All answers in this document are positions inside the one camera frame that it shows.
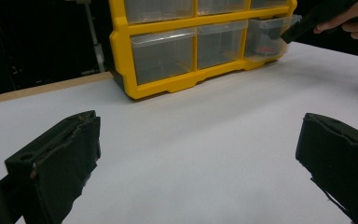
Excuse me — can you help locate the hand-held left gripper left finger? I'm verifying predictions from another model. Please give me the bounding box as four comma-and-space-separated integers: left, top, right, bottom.
4, 110, 102, 224

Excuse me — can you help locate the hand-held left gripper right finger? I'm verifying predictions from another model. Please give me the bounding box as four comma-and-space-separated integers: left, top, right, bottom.
295, 112, 358, 224

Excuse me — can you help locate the clear plastic drawer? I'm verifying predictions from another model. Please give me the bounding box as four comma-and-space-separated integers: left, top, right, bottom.
243, 13, 303, 63

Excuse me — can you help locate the yellow black organizer cabinet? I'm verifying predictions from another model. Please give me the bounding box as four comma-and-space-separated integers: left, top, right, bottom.
108, 0, 298, 101

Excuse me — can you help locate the grid of clear drawers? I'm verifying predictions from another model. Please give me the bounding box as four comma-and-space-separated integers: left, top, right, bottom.
123, 0, 293, 86

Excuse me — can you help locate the grey metal pole stand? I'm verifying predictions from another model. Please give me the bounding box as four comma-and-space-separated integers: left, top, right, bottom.
74, 0, 107, 75

